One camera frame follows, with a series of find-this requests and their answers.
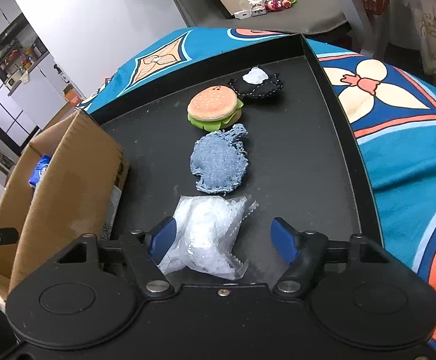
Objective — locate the orange cardboard box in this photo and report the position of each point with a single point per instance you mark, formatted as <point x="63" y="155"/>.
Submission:
<point x="73" y="98"/>

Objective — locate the blue tissue packet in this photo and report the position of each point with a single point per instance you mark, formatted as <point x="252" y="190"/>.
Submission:
<point x="40" y="170"/>

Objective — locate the pink toy figures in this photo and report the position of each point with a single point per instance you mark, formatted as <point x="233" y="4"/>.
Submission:
<point x="277" y="4"/>

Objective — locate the black fabric pouch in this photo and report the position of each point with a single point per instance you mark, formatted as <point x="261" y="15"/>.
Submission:
<point x="262" y="88"/>

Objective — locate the denim fabric pouch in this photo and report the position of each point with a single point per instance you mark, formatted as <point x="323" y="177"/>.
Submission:
<point x="218" y="161"/>

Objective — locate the burger plush toy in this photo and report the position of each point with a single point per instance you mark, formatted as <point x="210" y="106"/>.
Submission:
<point x="212" y="101"/>

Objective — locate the white charger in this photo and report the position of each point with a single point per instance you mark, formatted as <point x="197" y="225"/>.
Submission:
<point x="242" y="14"/>

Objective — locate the black grid sliding door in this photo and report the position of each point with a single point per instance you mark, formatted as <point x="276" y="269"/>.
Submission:
<point x="4" y="108"/>

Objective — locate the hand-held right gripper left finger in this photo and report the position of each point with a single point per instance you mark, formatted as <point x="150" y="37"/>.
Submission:
<point x="161" y="240"/>

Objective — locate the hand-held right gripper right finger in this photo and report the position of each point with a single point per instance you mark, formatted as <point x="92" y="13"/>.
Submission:
<point x="283" y="240"/>

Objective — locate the white toy figure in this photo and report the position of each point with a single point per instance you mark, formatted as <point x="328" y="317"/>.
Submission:
<point x="257" y="10"/>

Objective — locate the brown cardboard box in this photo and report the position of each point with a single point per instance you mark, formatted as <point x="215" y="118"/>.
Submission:
<point x="75" y="195"/>

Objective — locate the clear plastic bag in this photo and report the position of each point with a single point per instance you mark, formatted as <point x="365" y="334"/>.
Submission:
<point x="203" y="225"/>

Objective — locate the kitchen shelf with items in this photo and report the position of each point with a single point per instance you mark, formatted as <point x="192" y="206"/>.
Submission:
<point x="15" y="56"/>

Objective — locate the blue printed blanket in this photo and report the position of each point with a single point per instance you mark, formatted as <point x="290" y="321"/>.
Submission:
<point x="409" y="157"/>

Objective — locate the black tray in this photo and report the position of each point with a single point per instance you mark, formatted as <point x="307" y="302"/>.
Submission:
<point x="296" y="157"/>

